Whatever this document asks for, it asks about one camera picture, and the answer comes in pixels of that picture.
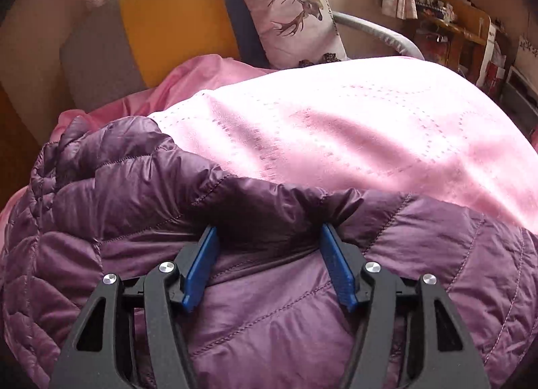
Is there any purple quilted down jacket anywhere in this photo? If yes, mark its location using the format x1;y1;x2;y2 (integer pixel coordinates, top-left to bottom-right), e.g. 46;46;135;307
1;117;537;388

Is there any pink bedspread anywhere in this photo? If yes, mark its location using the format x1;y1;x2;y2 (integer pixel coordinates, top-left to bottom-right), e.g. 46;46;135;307
0;53;538;234

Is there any white low cabinet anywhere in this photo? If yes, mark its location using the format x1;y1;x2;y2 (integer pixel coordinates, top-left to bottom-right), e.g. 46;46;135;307
500;67;537;141

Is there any white red box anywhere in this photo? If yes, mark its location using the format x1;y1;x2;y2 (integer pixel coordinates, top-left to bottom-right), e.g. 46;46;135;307
476;24;511;100

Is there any wooden desk with clutter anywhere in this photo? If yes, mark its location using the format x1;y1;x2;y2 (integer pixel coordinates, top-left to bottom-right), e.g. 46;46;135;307
414;0;496;88

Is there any grey yellow blue headboard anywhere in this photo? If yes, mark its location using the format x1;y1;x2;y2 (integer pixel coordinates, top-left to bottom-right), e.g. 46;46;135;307
60;0;269;111

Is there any deer print pillow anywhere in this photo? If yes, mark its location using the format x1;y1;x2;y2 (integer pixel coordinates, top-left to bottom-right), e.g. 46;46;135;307
243;0;347;69

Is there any grey curved bed rail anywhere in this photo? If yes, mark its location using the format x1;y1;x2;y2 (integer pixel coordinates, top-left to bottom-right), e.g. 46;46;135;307
333;11;425;60

